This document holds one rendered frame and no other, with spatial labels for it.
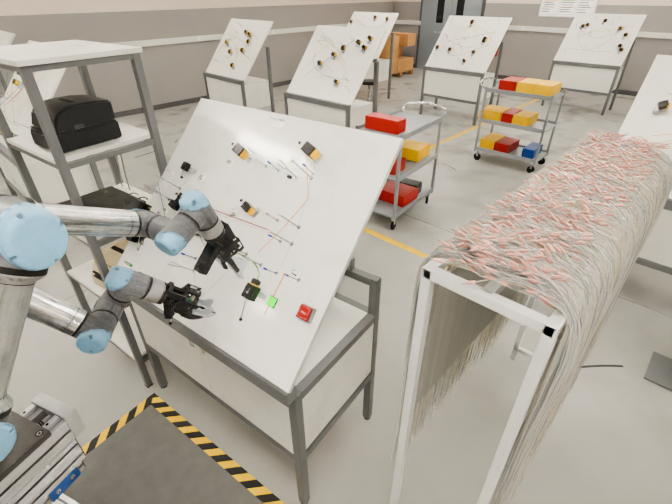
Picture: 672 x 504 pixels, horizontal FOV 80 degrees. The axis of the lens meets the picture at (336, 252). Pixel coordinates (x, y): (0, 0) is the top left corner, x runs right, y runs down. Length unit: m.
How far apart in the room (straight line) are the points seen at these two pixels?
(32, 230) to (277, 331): 0.90
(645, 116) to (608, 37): 6.24
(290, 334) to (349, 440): 1.05
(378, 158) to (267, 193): 0.50
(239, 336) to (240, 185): 0.67
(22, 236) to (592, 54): 9.53
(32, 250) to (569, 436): 2.57
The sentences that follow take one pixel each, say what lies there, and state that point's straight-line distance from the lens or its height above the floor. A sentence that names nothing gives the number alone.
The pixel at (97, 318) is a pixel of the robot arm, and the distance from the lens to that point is 1.30.
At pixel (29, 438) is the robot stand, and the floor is 1.16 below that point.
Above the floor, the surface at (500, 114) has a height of 0.67.
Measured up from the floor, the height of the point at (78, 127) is 1.56.
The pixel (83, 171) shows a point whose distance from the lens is 4.59.
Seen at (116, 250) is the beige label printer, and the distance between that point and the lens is 2.55.
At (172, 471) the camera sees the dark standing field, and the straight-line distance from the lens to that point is 2.49.
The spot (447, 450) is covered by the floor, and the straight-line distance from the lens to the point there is 2.47.
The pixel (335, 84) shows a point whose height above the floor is 1.05.
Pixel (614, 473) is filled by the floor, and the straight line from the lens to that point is 2.73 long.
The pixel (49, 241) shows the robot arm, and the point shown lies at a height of 1.66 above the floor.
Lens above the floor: 2.06
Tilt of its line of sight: 33 degrees down
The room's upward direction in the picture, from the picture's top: straight up
